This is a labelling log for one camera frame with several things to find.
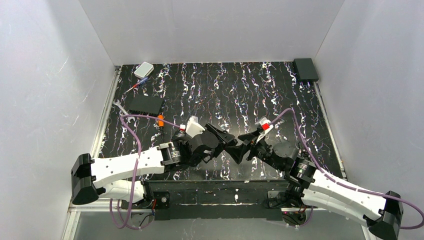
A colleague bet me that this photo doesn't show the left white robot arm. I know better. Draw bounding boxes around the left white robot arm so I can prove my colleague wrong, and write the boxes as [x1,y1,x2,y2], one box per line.
[70,123,238,205]

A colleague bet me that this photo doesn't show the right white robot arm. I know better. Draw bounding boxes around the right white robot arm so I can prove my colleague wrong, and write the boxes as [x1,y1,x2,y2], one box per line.
[224,130,403,240]

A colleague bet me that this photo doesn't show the black front base bar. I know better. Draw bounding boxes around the black front base bar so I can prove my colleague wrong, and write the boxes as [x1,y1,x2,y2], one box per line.
[148,180,307,221]

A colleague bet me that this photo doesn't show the black flat box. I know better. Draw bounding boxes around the black flat box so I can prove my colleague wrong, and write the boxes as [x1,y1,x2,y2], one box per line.
[128,95,165,117]

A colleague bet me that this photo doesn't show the black box in corner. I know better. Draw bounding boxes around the black box in corner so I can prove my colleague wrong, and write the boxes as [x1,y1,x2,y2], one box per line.
[293,58,319,83]

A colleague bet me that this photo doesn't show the red blue screwdriver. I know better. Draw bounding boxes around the red blue screwdriver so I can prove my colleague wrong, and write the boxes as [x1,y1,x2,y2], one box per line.
[124,76,149,94]

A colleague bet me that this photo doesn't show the white rounded box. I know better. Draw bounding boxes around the white rounded box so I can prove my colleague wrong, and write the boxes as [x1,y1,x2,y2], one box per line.
[133,61,154,79]

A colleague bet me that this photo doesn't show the silver wrench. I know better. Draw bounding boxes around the silver wrench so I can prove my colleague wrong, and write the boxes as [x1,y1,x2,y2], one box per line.
[113,99,136,124]

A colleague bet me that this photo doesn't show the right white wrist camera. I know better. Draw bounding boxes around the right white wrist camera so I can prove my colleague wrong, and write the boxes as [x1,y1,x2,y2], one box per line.
[255,117,274,135]

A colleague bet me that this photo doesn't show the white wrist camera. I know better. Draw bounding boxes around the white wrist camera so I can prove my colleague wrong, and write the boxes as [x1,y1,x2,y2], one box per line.
[255,117,274,135]
[185,115,206,138]

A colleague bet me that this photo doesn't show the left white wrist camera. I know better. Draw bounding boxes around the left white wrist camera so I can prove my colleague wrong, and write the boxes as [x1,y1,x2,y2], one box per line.
[185,115,206,138]

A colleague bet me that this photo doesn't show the orange handled screwdriver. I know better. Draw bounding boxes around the orange handled screwdriver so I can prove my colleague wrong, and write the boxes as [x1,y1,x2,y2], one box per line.
[157,114,165,143]

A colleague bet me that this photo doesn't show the right aluminium rail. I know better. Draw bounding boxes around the right aluminium rail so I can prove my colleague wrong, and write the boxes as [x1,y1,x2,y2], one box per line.
[312,81,377,240]

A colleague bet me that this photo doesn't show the aluminium rail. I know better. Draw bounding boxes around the aluminium rail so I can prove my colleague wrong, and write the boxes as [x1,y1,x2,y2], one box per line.
[61,66,122,240]
[312,81,377,240]

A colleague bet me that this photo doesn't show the left aluminium rail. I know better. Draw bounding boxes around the left aluminium rail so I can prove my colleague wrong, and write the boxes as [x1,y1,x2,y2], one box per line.
[61,66,122,240]

